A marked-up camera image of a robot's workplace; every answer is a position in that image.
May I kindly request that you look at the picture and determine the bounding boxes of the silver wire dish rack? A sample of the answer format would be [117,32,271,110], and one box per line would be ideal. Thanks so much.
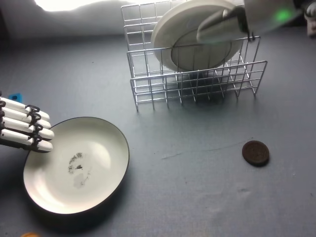
[120,0,269,113]

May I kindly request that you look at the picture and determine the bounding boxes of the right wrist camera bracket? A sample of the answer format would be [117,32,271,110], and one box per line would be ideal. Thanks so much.
[305,1,316,38]

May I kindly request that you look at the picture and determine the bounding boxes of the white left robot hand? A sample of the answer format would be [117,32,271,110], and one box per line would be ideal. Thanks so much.
[0,91,55,154]

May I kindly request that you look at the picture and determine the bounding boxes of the round brown cookie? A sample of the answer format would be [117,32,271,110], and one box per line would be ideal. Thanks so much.
[241,140,270,167]

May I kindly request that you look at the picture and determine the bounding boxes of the white plate with fan smudge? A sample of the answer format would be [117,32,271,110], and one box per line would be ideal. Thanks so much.
[150,0,241,73]

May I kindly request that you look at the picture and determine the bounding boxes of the blue plastic block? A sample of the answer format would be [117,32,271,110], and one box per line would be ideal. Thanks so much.
[8,92,23,103]

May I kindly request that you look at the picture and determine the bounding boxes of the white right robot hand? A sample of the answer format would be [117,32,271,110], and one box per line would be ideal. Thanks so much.
[196,0,305,45]

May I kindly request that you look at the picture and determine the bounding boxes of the white plate with dark outside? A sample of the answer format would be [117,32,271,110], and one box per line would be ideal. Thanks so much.
[23,116,130,216]

